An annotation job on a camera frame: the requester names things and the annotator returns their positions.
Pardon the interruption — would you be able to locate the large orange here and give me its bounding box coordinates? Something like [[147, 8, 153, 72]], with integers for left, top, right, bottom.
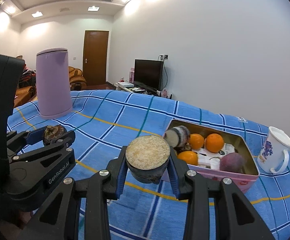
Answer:
[[205, 133, 224, 153]]

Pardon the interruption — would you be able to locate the dark cut taro piece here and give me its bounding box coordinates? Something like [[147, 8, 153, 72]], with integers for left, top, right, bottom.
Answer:
[[125, 135, 171, 184]]

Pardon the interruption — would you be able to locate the brown leather sofa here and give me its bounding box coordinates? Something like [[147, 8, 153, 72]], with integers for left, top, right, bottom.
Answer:
[[14, 86, 37, 108]]

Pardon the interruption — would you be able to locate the purple sweet potato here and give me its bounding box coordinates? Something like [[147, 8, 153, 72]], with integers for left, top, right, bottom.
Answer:
[[219, 152, 245, 173]]

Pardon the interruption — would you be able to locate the pink metal tin box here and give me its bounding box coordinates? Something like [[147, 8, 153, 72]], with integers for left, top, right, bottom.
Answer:
[[167, 119, 259, 193]]

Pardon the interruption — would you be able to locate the white blue printed mug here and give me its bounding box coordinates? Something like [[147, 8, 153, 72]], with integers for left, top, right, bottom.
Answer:
[[257, 126, 290, 174]]

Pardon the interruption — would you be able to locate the purple electric kettle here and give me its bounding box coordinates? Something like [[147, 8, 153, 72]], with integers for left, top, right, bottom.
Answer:
[[36, 48, 72, 119]]

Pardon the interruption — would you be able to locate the orange in tin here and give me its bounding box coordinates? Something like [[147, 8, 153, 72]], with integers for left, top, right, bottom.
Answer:
[[177, 151, 198, 166]]

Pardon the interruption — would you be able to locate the brown leather armchair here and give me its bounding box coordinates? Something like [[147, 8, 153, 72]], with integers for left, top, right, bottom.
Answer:
[[69, 66, 86, 90]]

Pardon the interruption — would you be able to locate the small orange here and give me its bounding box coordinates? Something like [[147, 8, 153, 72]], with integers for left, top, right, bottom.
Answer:
[[188, 133, 205, 150]]

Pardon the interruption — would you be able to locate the white tv stand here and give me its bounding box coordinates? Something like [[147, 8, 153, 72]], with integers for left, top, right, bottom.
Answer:
[[114, 81, 161, 96]]

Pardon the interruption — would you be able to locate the brown wooden door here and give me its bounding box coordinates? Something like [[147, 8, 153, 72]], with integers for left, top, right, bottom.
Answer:
[[83, 30, 109, 86]]

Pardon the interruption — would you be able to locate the black television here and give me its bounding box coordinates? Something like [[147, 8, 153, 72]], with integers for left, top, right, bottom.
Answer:
[[134, 59, 163, 90]]

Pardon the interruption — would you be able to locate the black tv cable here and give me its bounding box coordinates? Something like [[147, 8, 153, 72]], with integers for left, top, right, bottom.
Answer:
[[161, 60, 170, 91]]

